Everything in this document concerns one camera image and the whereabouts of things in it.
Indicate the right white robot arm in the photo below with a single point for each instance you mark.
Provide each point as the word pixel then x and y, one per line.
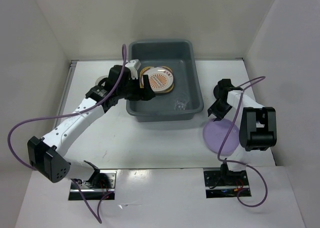
pixel 241 128

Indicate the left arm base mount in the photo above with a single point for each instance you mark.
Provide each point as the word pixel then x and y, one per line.
pixel 105 186

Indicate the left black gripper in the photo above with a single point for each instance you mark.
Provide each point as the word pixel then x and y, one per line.
pixel 147 93

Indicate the woven bamboo square tray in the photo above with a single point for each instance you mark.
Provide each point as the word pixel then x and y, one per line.
pixel 170 88

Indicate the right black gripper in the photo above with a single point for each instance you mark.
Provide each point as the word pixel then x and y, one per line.
pixel 219 114

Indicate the round patterned plate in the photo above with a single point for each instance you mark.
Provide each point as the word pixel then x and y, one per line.
pixel 160 80

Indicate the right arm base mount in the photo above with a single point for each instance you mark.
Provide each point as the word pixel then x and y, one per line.
pixel 218 187

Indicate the clear square small dish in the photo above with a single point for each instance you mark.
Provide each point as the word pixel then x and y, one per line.
pixel 100 79

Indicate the black round plate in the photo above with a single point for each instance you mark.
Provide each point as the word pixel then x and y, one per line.
pixel 216 92

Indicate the clear plastic cup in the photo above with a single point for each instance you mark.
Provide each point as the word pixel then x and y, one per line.
pixel 181 102

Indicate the purple round plate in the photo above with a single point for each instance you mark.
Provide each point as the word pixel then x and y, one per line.
pixel 214 133

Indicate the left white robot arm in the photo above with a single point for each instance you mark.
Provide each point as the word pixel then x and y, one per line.
pixel 47 154

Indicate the grey plastic bin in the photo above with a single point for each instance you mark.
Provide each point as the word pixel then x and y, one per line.
pixel 177 55

